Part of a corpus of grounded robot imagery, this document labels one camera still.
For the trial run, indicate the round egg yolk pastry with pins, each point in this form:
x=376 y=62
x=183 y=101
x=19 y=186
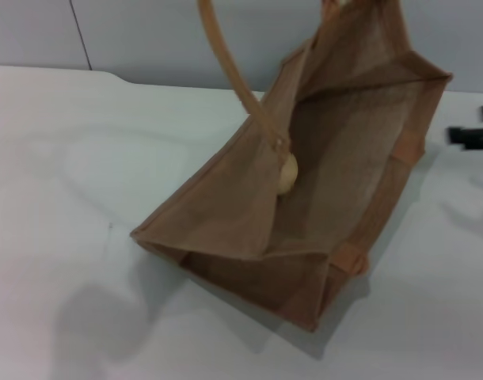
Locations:
x=287 y=176

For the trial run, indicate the brown jute handbag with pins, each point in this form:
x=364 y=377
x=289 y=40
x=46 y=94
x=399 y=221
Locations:
x=210 y=221

